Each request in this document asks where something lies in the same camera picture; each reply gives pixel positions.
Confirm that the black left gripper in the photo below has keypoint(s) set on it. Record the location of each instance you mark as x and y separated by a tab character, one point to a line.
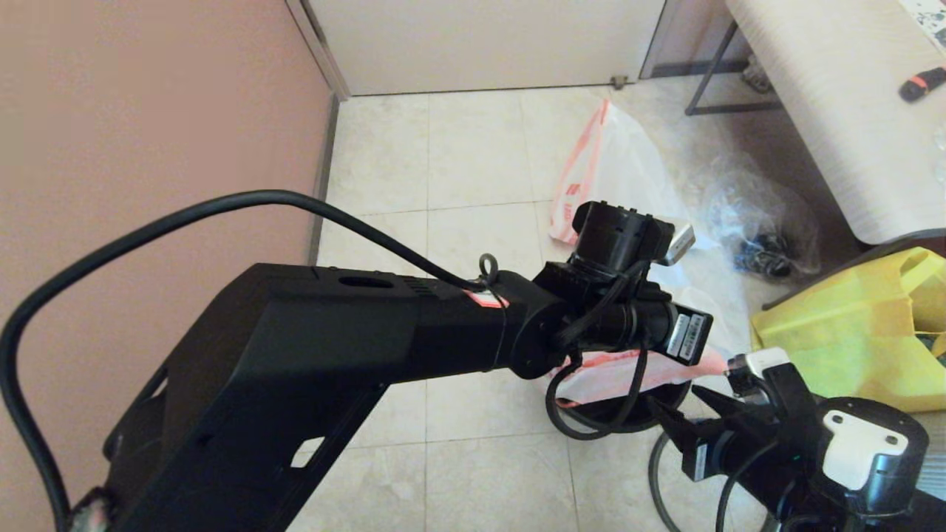
687	334

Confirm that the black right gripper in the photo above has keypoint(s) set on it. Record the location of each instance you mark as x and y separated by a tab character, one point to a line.
706	458

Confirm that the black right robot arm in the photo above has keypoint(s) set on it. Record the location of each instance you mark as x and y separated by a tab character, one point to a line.
850	458

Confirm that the black round trash bin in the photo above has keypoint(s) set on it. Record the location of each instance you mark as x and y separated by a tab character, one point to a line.
628	417

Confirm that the dark cable bundle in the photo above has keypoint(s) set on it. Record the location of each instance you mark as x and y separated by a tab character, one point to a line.
765	258

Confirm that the clear crumpled plastic bag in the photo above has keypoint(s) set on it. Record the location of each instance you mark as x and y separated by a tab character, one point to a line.
746	210

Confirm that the yellow non-woven shopping bag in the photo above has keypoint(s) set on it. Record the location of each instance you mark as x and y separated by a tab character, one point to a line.
850	347

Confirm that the metal door stop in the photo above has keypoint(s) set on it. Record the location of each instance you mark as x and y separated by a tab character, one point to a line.
618	83

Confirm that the light wood-grain table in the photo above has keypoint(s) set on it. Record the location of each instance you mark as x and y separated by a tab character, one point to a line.
828	111

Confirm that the grey item under table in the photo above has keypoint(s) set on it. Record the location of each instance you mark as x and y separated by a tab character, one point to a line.
754	77

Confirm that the black and orange marker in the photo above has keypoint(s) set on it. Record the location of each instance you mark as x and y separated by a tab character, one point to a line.
920	85

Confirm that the white door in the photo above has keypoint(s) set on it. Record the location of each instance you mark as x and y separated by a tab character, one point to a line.
480	44

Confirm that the black-white patterned paper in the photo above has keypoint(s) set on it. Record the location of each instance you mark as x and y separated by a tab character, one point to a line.
931	15

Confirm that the dark metal table frame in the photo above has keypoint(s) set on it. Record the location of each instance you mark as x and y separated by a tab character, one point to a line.
728	111

